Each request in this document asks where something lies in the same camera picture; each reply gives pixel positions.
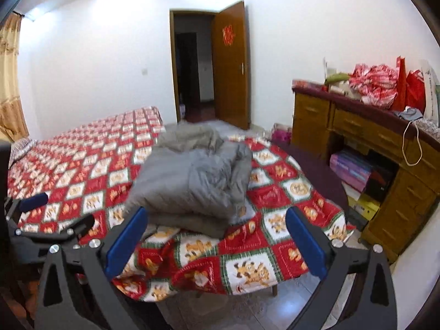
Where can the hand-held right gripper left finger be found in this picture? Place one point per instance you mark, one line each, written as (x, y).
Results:
(129, 237)

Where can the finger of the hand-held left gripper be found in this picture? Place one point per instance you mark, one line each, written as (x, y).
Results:
(77, 227)
(34, 201)

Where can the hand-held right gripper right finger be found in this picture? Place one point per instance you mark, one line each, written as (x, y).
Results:
(304, 237)

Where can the grey puffer jacket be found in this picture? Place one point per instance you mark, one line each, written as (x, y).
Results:
(192, 178)

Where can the red bear printed blanket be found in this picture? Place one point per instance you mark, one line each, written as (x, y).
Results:
(275, 196)

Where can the striped pillow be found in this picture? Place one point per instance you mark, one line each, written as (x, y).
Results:
(20, 151)

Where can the dark maroon bed base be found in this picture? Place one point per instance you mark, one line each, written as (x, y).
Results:
(316, 175)

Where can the yellow box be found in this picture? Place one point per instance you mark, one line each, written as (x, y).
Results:
(364, 208)

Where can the pink purple box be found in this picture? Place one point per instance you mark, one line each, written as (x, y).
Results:
(350, 170)

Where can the black box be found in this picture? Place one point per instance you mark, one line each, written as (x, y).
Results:
(380, 182)

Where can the pink bundle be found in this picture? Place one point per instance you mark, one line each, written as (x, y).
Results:
(282, 132)

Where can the beige patterned curtain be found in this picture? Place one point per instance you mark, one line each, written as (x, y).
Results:
(10, 86)

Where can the wooden dresser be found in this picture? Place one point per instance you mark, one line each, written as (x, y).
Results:
(371, 127)

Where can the small white box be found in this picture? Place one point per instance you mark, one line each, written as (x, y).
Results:
(182, 112)

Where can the flat pink box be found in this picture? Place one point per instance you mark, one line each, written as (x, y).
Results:
(307, 85)

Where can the grey cloth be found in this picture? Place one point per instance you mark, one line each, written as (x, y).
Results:
(409, 114)

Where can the green cloth item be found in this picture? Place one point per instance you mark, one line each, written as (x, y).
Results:
(338, 78)

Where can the brown wooden door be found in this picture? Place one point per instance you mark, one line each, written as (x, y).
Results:
(230, 86)

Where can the red patterned cloth pile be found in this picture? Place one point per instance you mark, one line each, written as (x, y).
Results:
(374, 82)

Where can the white paper sheet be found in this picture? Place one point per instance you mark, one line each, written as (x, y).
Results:
(327, 66)

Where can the tall red paper bag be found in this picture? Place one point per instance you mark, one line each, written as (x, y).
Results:
(400, 82)

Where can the red plastic bag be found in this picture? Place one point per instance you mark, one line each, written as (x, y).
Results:
(416, 91)

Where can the dark curtain rod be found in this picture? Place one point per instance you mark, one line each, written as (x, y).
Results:
(19, 14)

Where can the white printed bag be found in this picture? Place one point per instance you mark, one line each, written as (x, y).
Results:
(431, 92)

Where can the red paper door decoration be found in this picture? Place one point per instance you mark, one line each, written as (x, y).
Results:
(228, 35)

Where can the brown door frame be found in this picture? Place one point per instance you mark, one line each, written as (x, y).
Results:
(173, 68)

